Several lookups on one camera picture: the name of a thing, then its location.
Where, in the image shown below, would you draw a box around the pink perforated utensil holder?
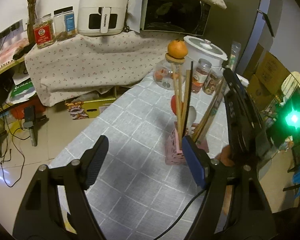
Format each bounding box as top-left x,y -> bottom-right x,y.
165,122 -> 209,165

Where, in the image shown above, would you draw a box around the disposable chopsticks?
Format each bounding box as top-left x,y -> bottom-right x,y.
192,78 -> 226,142

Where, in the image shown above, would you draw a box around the white plastic spoon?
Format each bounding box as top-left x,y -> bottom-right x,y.
186,106 -> 197,135

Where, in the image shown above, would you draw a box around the red plastic spoon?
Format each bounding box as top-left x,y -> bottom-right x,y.
171,95 -> 184,115

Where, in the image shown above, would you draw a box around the wooden chopstick short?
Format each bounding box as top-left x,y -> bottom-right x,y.
181,68 -> 192,138

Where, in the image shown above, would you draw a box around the wooden chopstick pair member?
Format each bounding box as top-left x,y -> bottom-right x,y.
178,64 -> 183,108

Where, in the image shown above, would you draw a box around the person's left hand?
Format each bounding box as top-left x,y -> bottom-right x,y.
216,145 -> 235,197

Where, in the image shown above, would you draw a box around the yellow lion printed box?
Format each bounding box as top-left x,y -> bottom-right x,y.
65,97 -> 116,120

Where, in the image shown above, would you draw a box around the grey checked tablecloth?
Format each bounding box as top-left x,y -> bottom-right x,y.
51,74 -> 203,239

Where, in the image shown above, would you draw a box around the jar of dried fruit rings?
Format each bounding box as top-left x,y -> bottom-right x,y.
203,68 -> 223,95

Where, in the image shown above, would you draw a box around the jar with orange label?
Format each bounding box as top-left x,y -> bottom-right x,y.
191,59 -> 212,93

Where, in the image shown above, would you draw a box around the round glass jar wooden lid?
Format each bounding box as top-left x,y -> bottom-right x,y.
153,53 -> 185,90

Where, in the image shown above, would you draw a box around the floral cloth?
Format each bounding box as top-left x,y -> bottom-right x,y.
25,31 -> 182,107

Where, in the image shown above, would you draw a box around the white rice cooker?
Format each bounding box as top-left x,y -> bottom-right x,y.
182,35 -> 228,75

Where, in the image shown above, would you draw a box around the orange on jar lid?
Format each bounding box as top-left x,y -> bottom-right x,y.
167,40 -> 188,59

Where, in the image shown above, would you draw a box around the red label jar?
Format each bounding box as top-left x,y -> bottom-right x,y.
33,14 -> 56,49

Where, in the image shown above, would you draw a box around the clear jar black lid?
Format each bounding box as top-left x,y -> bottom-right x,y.
53,7 -> 76,41

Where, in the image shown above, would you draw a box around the black microwave oven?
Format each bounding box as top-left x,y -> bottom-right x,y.
140,0 -> 211,36

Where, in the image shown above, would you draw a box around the white air fryer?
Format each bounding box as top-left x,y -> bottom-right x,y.
77,0 -> 128,36

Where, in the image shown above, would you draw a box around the dried twig bundle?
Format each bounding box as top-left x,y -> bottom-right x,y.
5,0 -> 44,45

